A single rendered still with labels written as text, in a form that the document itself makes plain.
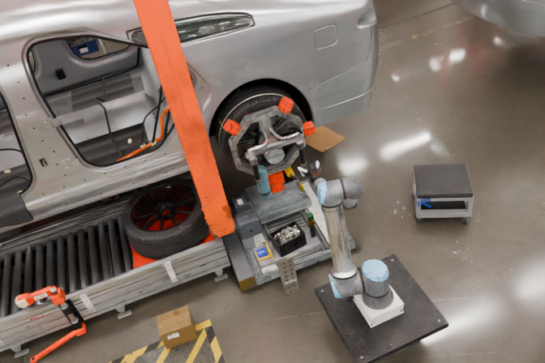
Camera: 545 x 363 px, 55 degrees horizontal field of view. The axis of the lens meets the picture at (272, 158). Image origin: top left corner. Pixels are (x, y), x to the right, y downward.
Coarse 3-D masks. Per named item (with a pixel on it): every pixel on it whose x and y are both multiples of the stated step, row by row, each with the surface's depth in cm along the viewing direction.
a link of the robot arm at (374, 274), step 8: (368, 264) 308; (376, 264) 308; (384, 264) 308; (360, 272) 307; (368, 272) 304; (376, 272) 303; (384, 272) 303; (368, 280) 304; (376, 280) 302; (384, 280) 304; (368, 288) 305; (376, 288) 306; (384, 288) 308; (376, 296) 310
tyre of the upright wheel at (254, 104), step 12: (240, 96) 374; (264, 96) 368; (276, 96) 371; (288, 96) 384; (228, 108) 375; (240, 108) 366; (252, 108) 366; (264, 108) 369; (216, 120) 386; (240, 120) 368; (216, 132) 387; (228, 144) 377; (228, 156) 383
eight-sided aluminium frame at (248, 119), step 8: (256, 112) 365; (264, 112) 368; (272, 112) 363; (280, 112) 365; (248, 120) 360; (256, 120) 362; (296, 120) 375; (232, 136) 369; (240, 136) 366; (232, 144) 367; (304, 144) 389; (232, 152) 372; (296, 152) 391; (288, 160) 394; (240, 168) 381; (248, 168) 385; (272, 168) 394; (280, 168) 394; (288, 168) 397
